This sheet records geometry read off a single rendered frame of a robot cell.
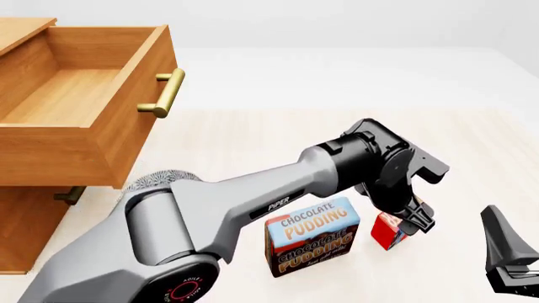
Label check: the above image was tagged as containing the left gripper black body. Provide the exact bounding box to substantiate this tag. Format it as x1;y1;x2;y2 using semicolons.
397;196;436;235

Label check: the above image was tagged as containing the bright brass drawer handle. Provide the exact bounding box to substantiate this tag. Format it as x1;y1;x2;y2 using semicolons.
136;67;187;120

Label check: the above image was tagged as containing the grey speckled bowl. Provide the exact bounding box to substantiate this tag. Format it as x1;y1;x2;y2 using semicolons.
121;169;204;197

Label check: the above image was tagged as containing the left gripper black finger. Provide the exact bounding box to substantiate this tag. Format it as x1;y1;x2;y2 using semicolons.
398;220;419;237

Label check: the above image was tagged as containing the wooden cabinet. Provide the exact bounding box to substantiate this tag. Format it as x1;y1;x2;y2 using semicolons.
0;17;88;275

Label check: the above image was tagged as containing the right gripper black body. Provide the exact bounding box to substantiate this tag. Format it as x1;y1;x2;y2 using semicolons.
484;263;539;296

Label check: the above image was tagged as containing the red butter box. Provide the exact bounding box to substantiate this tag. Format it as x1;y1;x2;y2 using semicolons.
370;210;412;252

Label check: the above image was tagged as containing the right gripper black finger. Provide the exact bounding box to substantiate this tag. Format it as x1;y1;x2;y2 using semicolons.
480;205;539;270

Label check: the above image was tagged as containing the open wooden drawer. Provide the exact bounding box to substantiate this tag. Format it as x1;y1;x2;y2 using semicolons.
0;24;179;191

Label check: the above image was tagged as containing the chocolate pudding box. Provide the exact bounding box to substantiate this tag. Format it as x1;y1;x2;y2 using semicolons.
264;195;362;279

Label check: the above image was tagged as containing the dim brass drawer handle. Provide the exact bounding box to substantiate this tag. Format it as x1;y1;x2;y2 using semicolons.
52;185;88;207

